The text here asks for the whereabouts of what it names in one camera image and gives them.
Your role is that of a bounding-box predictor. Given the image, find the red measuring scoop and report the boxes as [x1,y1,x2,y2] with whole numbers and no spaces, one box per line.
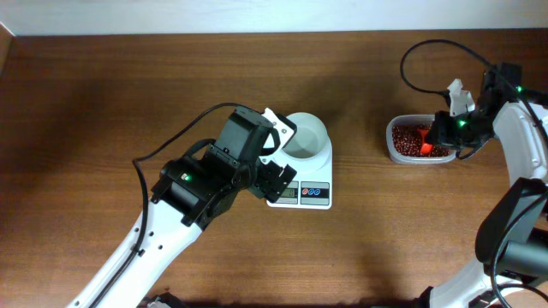
[417,128,433,156]

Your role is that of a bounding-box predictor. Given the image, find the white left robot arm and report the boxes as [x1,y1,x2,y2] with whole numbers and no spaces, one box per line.
[70,139,297,307]

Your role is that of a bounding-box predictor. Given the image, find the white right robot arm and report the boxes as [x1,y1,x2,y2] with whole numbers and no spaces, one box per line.
[414,63,547,307]

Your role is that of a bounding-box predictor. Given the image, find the white digital kitchen scale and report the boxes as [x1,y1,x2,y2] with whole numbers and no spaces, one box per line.
[266,138,334,210]

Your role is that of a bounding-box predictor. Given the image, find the white bowl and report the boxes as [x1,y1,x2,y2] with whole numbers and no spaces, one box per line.
[283,112,330,159]

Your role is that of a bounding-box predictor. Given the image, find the clear plastic container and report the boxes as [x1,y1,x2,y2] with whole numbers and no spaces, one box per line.
[386,115,456,164]

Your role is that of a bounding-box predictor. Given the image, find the red adzuki beans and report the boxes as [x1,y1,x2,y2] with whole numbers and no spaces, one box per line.
[391,124,450,158]

